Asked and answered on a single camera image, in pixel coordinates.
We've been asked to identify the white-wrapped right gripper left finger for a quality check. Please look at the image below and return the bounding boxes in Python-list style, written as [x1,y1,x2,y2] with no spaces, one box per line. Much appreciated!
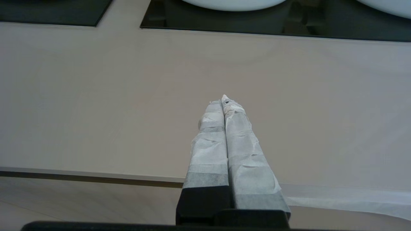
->
[176,100,232,225]

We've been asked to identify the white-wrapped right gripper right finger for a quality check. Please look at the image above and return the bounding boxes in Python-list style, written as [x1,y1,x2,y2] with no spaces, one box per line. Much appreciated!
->
[222,94,291,212]

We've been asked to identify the white cooking pot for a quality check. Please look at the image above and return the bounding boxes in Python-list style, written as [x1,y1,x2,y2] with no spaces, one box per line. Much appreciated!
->
[181,0,287,12]
[356,0,411,20]

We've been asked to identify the white paper sheet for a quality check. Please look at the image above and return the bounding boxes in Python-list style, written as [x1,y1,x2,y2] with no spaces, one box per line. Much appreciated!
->
[282,184,411,222]

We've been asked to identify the black glass cooktop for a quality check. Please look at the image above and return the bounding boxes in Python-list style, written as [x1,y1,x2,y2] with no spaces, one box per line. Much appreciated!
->
[0,0,113,27]
[140,0,411,43]

